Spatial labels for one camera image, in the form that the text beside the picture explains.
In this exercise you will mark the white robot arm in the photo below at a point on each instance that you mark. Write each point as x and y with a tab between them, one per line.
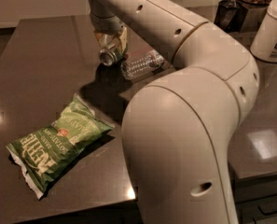
176	129

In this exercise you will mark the black mesh cup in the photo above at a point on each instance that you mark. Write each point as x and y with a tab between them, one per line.
225	15

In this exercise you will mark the dark box under jar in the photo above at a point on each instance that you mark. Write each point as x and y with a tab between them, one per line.
249	17

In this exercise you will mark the green soda can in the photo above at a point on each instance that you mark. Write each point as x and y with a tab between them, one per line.
111	55

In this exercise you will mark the clear plastic water bottle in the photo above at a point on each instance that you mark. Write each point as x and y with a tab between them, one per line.
141	64

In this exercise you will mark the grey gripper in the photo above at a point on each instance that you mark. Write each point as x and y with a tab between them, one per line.
107	26

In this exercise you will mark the green chip bag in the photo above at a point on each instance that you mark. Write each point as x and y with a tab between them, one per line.
45	154

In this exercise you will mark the white plastic canister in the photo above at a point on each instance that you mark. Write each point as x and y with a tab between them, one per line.
264	46

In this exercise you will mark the black drawer handle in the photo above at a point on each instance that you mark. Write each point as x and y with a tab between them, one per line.
268	209

